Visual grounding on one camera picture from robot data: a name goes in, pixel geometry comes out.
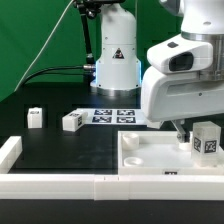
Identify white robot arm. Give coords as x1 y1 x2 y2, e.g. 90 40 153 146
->
91 0 224 136

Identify white U-shaped fence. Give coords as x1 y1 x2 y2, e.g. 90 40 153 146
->
0 136 224 200

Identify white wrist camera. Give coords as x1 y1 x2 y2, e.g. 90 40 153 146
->
147 35 213 74

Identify marker sheet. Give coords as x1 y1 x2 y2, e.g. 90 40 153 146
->
79 108 146 125

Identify white cable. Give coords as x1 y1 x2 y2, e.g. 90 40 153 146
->
13 0 75 93

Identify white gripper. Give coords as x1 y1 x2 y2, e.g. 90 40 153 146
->
141 67 224 142

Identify white square tabletop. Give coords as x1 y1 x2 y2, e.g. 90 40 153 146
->
118 131 224 175

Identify black camera stand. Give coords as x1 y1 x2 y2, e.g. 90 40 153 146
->
73 0 125 64

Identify black cable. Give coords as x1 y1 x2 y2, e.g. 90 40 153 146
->
23 64 98 86

